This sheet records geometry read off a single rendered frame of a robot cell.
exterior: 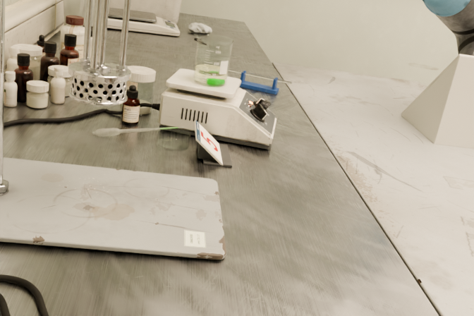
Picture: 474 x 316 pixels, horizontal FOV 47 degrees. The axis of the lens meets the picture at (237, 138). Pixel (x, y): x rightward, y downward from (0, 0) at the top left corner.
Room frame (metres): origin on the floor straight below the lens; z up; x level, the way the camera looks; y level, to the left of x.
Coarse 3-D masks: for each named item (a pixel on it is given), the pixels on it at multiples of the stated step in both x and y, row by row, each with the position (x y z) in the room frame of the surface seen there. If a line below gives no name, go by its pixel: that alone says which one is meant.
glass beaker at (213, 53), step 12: (204, 36) 0.96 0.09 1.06; (216, 36) 0.97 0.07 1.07; (204, 48) 0.92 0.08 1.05; (216, 48) 0.92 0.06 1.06; (228, 48) 0.93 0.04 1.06; (204, 60) 0.92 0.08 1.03; (216, 60) 0.92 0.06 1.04; (228, 60) 0.93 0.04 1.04; (204, 72) 0.92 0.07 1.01; (216, 72) 0.92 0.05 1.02; (228, 72) 0.94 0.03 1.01; (204, 84) 0.92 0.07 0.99; (216, 84) 0.92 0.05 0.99
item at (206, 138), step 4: (200, 128) 0.85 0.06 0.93; (204, 128) 0.87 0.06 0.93; (200, 132) 0.83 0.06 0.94; (204, 132) 0.85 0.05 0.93; (200, 136) 0.81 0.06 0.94; (204, 136) 0.83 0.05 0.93; (208, 136) 0.85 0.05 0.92; (204, 140) 0.81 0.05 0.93; (208, 140) 0.83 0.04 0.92; (212, 140) 0.85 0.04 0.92; (204, 144) 0.79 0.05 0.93; (208, 144) 0.81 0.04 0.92; (212, 144) 0.83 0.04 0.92; (216, 144) 0.85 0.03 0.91; (208, 148) 0.79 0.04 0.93; (212, 148) 0.81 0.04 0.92; (216, 148) 0.83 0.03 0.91; (212, 152) 0.79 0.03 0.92; (216, 152) 0.81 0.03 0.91; (216, 156) 0.79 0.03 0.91
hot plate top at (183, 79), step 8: (176, 72) 0.98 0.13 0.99; (184, 72) 0.99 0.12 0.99; (192, 72) 1.00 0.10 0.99; (168, 80) 0.91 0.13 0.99; (176, 80) 0.92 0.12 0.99; (184, 80) 0.93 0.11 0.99; (192, 80) 0.94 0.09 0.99; (232, 80) 0.99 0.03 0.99; (240, 80) 1.00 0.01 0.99; (176, 88) 0.90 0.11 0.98; (184, 88) 0.90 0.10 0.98; (192, 88) 0.90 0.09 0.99; (200, 88) 0.90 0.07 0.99; (208, 88) 0.91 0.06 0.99; (216, 88) 0.91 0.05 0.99; (224, 88) 0.92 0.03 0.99; (232, 88) 0.93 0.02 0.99; (224, 96) 0.90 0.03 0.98; (232, 96) 0.90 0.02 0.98
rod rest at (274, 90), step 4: (244, 76) 1.31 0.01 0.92; (244, 80) 1.32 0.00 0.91; (244, 84) 1.29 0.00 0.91; (248, 84) 1.30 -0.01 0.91; (252, 84) 1.30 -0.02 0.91; (256, 84) 1.31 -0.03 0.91; (260, 84) 1.32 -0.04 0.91; (276, 84) 1.31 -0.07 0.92; (248, 88) 1.29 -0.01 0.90; (252, 88) 1.29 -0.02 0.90; (256, 88) 1.29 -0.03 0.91; (260, 88) 1.29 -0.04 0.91; (264, 88) 1.28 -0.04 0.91; (268, 88) 1.29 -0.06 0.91; (272, 88) 1.28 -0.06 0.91; (276, 88) 1.30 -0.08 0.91; (268, 92) 1.28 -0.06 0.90; (272, 92) 1.28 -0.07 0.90; (276, 92) 1.28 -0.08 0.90
